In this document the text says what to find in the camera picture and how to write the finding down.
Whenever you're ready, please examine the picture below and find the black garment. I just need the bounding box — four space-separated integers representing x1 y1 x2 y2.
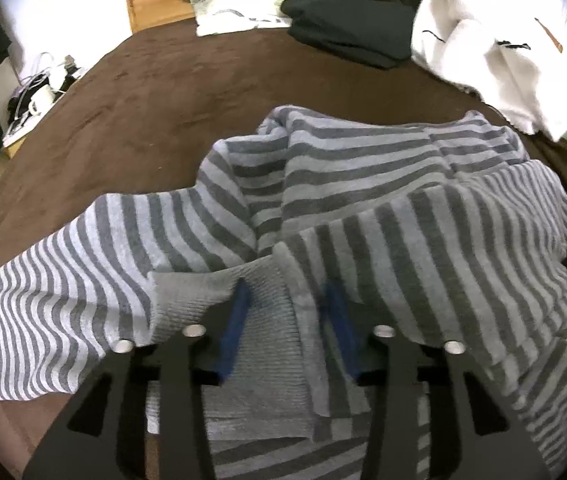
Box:
280 0 427 70

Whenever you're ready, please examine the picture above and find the wooden chair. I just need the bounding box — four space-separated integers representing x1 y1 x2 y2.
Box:
536 17 561 53

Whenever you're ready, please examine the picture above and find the white mug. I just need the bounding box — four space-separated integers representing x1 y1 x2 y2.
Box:
28 85 57 113

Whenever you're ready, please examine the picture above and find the white fleece garment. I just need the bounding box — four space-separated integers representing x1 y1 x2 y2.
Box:
410 0 567 141

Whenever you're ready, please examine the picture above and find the brown blanket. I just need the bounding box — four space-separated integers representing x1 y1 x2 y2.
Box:
0 27 567 480

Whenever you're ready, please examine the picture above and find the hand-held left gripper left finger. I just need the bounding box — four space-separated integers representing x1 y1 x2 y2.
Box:
24 280 254 480

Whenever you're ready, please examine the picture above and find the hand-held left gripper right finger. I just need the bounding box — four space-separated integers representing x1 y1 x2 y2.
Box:
321 280 549 480

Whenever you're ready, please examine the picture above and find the grey striped hoodie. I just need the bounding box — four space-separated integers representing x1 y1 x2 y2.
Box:
0 105 567 480

